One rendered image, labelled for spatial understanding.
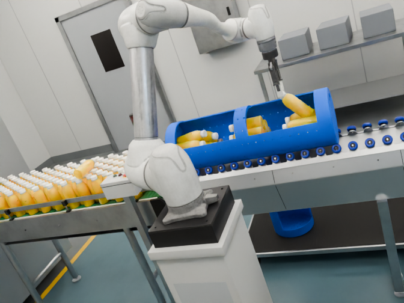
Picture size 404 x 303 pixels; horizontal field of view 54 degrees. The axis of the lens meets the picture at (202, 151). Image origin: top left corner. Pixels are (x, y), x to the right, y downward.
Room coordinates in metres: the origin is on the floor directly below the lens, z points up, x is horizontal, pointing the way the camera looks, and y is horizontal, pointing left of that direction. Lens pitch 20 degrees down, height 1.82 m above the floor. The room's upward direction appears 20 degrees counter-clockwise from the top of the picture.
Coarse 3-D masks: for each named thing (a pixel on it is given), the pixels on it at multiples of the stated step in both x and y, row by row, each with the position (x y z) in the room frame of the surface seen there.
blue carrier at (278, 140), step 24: (312, 96) 1.92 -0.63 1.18; (192, 120) 2.18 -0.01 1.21; (216, 120) 2.17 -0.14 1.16; (240, 120) 1.89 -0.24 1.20; (336, 120) 1.88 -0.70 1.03; (216, 144) 1.91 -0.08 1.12; (240, 144) 1.86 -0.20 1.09; (264, 144) 1.81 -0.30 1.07; (288, 144) 1.77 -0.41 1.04; (312, 144) 1.74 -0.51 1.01
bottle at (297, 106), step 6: (288, 96) 1.86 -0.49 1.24; (294, 96) 1.86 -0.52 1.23; (288, 102) 1.85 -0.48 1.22; (294, 102) 1.84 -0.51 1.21; (300, 102) 1.84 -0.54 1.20; (294, 108) 1.84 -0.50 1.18; (300, 108) 1.83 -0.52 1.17; (306, 108) 1.82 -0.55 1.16; (312, 108) 1.84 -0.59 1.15; (300, 114) 1.83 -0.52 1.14; (306, 114) 1.82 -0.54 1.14
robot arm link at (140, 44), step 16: (128, 16) 1.66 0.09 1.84; (128, 32) 1.66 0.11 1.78; (144, 32) 1.64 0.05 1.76; (128, 48) 1.69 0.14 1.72; (144, 48) 1.65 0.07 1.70; (144, 64) 1.63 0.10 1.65; (144, 80) 1.62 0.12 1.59; (144, 96) 1.60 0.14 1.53; (144, 112) 1.59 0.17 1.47; (144, 128) 1.57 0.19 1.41; (144, 144) 1.54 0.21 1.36; (160, 144) 1.56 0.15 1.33; (128, 160) 1.58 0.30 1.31; (144, 160) 1.51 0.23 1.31; (128, 176) 1.57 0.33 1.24; (144, 176) 1.46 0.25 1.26
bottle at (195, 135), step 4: (192, 132) 2.11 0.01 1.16; (196, 132) 2.09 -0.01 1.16; (200, 132) 2.08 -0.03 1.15; (180, 136) 2.15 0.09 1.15; (184, 136) 2.13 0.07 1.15; (188, 136) 2.11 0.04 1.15; (192, 136) 2.09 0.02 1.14; (196, 136) 2.08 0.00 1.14; (200, 136) 2.08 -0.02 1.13; (180, 140) 2.13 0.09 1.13; (184, 140) 2.12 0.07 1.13; (188, 140) 2.10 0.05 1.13; (192, 140) 2.09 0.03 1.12; (200, 140) 2.09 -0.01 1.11
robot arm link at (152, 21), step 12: (144, 0) 1.54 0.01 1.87; (156, 0) 1.54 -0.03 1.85; (168, 0) 1.57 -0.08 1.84; (144, 12) 1.52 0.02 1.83; (156, 12) 1.53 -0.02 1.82; (168, 12) 1.54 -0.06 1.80; (180, 12) 1.57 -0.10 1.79; (144, 24) 1.56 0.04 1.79; (156, 24) 1.55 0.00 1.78; (168, 24) 1.56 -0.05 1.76; (180, 24) 1.59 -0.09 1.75
